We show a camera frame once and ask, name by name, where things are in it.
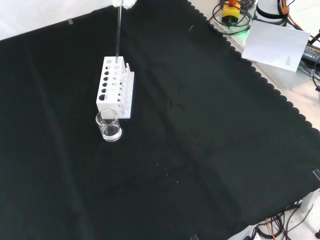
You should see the white bench post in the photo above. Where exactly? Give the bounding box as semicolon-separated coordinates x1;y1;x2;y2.
299;188;320;214

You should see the black coiled cable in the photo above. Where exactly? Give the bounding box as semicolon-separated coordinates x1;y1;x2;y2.
209;0;254;35

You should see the black power supply box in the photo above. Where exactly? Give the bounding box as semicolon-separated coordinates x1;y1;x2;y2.
300;43;320;64

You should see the yellow stop button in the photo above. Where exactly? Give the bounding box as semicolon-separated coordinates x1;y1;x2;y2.
221;0;242;24

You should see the clear glass rod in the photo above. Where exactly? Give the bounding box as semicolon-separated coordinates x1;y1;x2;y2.
115;4;123;64

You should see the thin orange floor cable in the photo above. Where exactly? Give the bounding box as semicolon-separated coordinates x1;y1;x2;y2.
264;217;277;240

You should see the white test tube rack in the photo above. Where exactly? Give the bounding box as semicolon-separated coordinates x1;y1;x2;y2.
95;56;136;119

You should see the clear glass beaker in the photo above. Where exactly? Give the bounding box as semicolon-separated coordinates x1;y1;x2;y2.
95;107;123;143

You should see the pale white board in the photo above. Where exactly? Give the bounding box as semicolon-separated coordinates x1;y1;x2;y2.
241;19;312;74

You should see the black bench cloth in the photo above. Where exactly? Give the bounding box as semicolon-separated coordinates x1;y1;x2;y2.
0;0;320;240

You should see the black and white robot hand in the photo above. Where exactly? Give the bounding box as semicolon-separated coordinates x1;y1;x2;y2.
112;0;137;11

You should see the black floor cable bundle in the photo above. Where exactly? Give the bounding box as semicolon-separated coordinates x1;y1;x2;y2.
251;203;316;240

